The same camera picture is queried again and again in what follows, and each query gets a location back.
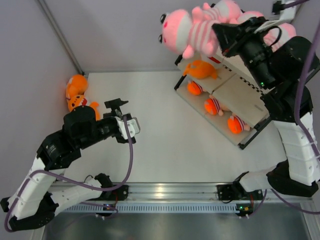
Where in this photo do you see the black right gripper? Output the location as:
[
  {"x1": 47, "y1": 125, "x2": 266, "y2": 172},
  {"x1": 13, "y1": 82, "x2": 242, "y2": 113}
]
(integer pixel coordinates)
[{"x1": 214, "y1": 15, "x2": 278, "y2": 91}]

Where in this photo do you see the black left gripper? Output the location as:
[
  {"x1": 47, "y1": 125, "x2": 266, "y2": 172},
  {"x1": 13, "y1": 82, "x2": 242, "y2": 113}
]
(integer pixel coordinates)
[{"x1": 77, "y1": 99, "x2": 128, "y2": 150}]

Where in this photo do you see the pink striped plush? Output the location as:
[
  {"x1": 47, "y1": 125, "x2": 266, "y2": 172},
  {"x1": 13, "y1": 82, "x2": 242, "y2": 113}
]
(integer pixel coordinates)
[
  {"x1": 237, "y1": 10, "x2": 264, "y2": 24},
  {"x1": 191, "y1": 0, "x2": 243, "y2": 24},
  {"x1": 158, "y1": 7, "x2": 220, "y2": 59},
  {"x1": 263, "y1": 23, "x2": 297, "y2": 52}
]

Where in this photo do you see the orange shark plush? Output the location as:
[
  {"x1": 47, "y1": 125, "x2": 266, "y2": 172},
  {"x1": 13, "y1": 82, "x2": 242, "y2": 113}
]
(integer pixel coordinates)
[
  {"x1": 67, "y1": 94, "x2": 101, "y2": 121},
  {"x1": 182, "y1": 55, "x2": 223, "y2": 80},
  {"x1": 65, "y1": 74, "x2": 88, "y2": 100}
]

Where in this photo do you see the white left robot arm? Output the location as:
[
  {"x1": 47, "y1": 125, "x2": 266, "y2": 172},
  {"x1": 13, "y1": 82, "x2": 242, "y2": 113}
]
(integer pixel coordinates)
[{"x1": 0, "y1": 98, "x2": 141, "y2": 233}]

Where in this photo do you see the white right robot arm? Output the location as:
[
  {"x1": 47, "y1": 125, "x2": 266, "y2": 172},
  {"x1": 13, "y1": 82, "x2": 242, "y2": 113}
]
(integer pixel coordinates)
[{"x1": 212, "y1": 17, "x2": 320, "y2": 199}]

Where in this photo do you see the beige three-tier shelf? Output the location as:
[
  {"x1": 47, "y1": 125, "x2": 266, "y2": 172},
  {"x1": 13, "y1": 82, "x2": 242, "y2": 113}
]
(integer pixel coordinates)
[{"x1": 174, "y1": 51, "x2": 271, "y2": 150}]

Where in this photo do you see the orange plush on shelf left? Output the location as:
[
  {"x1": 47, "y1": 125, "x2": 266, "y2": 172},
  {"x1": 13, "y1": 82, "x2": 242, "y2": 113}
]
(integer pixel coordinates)
[{"x1": 187, "y1": 81, "x2": 206, "y2": 96}]

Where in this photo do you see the orange plush on shelf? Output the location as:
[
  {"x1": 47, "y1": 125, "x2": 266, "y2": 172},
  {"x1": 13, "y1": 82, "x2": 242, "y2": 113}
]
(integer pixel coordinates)
[
  {"x1": 187, "y1": 81, "x2": 206, "y2": 96},
  {"x1": 227, "y1": 113, "x2": 251, "y2": 134},
  {"x1": 204, "y1": 94, "x2": 231, "y2": 116}
]

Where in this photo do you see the orange plush on shelf middle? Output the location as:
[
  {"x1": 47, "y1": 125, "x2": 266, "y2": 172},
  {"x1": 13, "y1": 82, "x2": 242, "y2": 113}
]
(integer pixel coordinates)
[{"x1": 204, "y1": 94, "x2": 231, "y2": 116}]

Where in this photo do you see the orange plush on shelf right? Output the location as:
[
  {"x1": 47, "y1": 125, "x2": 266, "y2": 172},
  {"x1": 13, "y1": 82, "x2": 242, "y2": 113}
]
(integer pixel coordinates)
[{"x1": 227, "y1": 113, "x2": 251, "y2": 134}]

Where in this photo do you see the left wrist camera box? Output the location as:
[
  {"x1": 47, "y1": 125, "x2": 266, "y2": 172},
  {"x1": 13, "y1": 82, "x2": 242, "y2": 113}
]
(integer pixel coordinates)
[{"x1": 126, "y1": 117, "x2": 141, "y2": 138}]

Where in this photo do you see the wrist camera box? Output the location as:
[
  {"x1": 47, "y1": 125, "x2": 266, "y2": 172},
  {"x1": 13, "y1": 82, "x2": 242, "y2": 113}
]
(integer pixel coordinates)
[
  {"x1": 271, "y1": 0, "x2": 300, "y2": 22},
  {"x1": 126, "y1": 117, "x2": 141, "y2": 138}
]

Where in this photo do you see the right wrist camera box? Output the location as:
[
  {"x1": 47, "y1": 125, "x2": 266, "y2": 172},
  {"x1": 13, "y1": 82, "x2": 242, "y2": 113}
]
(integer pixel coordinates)
[{"x1": 271, "y1": 0, "x2": 300, "y2": 22}]

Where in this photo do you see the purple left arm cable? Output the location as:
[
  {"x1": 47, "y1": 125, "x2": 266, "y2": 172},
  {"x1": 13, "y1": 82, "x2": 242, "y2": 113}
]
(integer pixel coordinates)
[{"x1": 4, "y1": 116, "x2": 135, "y2": 233}]

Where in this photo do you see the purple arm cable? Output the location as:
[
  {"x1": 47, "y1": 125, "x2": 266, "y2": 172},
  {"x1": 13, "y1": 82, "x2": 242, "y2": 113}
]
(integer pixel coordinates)
[
  {"x1": 271, "y1": 0, "x2": 320, "y2": 217},
  {"x1": 4, "y1": 116, "x2": 135, "y2": 233}
]

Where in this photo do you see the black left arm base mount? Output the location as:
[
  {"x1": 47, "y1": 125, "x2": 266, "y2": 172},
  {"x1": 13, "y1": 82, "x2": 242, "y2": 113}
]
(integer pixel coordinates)
[{"x1": 89, "y1": 184, "x2": 129, "y2": 201}]

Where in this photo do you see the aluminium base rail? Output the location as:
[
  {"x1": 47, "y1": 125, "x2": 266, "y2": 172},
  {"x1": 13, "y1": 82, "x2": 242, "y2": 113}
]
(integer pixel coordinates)
[{"x1": 39, "y1": 181, "x2": 313, "y2": 213}]

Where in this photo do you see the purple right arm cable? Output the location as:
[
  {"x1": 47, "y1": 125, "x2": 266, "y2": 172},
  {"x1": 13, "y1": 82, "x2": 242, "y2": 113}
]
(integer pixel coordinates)
[{"x1": 271, "y1": 0, "x2": 320, "y2": 217}]

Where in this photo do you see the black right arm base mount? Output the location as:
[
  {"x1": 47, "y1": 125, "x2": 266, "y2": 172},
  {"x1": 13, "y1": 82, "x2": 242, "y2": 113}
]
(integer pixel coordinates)
[{"x1": 216, "y1": 184, "x2": 264, "y2": 202}]

